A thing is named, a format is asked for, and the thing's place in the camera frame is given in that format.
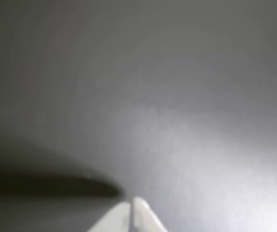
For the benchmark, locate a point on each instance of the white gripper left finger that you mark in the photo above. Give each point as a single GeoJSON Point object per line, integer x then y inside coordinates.
{"type": "Point", "coordinates": [114, 220]}

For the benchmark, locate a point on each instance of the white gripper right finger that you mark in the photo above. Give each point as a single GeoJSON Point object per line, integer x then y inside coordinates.
{"type": "Point", "coordinates": [145, 217]}

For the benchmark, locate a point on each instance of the dark grey table mat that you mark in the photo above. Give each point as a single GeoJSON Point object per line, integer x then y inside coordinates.
{"type": "Point", "coordinates": [153, 72]}

